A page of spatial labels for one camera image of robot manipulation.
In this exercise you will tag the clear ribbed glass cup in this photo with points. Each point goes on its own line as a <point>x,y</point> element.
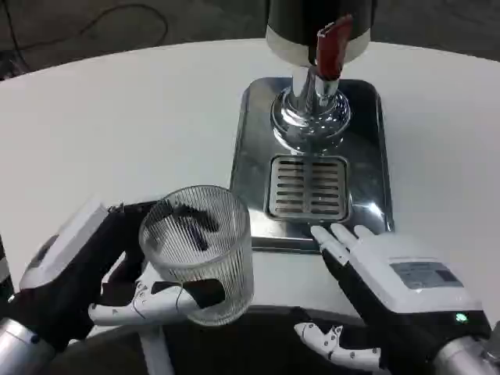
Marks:
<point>218,258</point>

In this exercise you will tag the slotted steel drip grid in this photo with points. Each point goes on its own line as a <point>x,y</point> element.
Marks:
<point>308,187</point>

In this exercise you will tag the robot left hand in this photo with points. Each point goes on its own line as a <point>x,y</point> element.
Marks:
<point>66,273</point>

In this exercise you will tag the robot left silver forearm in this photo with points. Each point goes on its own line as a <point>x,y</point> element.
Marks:
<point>19,347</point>

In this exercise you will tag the white table support bracket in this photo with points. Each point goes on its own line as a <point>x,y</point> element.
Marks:
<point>156,355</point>

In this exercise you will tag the steel drip tray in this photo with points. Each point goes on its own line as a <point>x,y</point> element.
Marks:
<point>367,164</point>

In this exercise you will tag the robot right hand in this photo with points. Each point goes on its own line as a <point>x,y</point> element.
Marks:
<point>394,289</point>

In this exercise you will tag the robot right silver forearm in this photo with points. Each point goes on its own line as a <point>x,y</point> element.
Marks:
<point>465,357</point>

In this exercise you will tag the red tap lever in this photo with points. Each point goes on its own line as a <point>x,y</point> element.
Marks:
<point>332,47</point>

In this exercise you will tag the drink dispenser with chrome base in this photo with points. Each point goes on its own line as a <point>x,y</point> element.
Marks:
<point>297,23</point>

